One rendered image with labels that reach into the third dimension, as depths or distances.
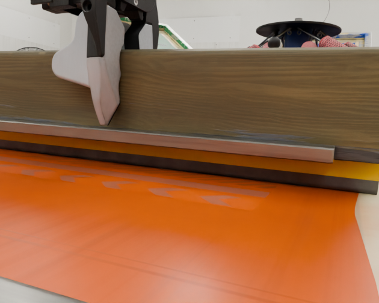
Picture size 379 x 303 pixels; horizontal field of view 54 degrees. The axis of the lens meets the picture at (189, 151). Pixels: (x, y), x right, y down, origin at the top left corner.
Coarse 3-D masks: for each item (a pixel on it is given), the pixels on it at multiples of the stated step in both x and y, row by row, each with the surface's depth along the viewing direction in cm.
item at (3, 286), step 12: (0, 276) 3; (0, 288) 3; (12, 288) 3; (24, 288) 3; (36, 288) 3; (0, 300) 3; (12, 300) 3; (24, 300) 3; (36, 300) 3; (48, 300) 3; (60, 300) 3; (72, 300) 3
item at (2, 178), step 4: (0, 148) 39; (32, 152) 38; (64, 156) 36; (92, 160) 35; (0, 172) 27; (0, 176) 26; (4, 176) 26; (8, 176) 26; (12, 176) 26; (16, 176) 26; (20, 176) 26; (24, 176) 26; (28, 176) 26; (0, 180) 24; (4, 180) 24; (8, 180) 24; (12, 180) 24; (16, 180) 24; (20, 180) 25; (0, 184) 23; (4, 184) 23
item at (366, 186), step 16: (0, 144) 39; (16, 144) 38; (32, 144) 37; (96, 160) 35; (112, 160) 34; (128, 160) 33; (144, 160) 33; (160, 160) 32; (176, 160) 31; (240, 176) 30; (256, 176) 29; (272, 176) 28; (288, 176) 28; (304, 176) 28; (320, 176) 27; (368, 192) 26
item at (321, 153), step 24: (0, 120) 35; (24, 120) 36; (144, 144) 30; (168, 144) 29; (192, 144) 28; (216, 144) 27; (240, 144) 27; (264, 144) 26; (288, 144) 25; (312, 144) 26
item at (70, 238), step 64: (0, 192) 21; (64, 192) 22; (128, 192) 23; (320, 192) 26; (0, 256) 13; (64, 256) 13; (128, 256) 13; (192, 256) 14; (256, 256) 14; (320, 256) 14
